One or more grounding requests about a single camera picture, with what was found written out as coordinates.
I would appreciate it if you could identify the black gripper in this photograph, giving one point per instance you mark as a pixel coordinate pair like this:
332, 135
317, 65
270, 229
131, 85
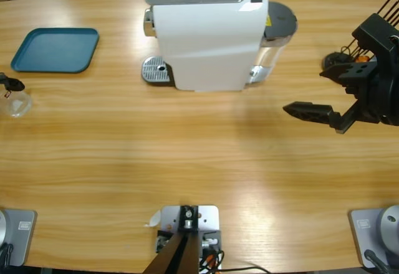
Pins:
380, 99

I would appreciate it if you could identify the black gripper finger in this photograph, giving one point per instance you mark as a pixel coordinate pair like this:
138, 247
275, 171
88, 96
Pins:
11, 82

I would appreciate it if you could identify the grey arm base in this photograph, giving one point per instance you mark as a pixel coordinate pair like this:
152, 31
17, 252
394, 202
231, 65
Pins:
22, 233
363, 233

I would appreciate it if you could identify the orange coffee capsule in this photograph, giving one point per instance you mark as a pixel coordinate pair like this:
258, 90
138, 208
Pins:
363, 59

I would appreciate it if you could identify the white capsule coffee machine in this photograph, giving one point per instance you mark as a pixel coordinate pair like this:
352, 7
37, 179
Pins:
205, 43

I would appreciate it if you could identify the clear glass cup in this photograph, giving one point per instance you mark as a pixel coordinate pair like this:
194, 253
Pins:
18, 106

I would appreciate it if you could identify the black capsule holder with rods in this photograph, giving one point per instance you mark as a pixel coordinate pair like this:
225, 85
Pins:
332, 59

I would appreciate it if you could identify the blue plastic tray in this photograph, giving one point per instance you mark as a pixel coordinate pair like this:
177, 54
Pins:
54, 50

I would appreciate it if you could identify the clear water tank black lid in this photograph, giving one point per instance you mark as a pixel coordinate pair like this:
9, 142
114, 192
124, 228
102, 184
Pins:
280, 18

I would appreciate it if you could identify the chrome slotted drip tray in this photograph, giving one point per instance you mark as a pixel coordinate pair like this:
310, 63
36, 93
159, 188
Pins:
152, 68

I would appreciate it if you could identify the white tape tab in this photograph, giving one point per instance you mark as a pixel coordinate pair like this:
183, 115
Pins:
154, 219

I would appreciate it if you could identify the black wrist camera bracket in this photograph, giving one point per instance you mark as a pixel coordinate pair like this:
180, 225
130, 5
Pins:
374, 31

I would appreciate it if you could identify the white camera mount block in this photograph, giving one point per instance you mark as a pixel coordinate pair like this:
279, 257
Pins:
207, 216

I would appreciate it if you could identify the dark camera post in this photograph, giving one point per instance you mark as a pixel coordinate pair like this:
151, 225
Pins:
177, 255

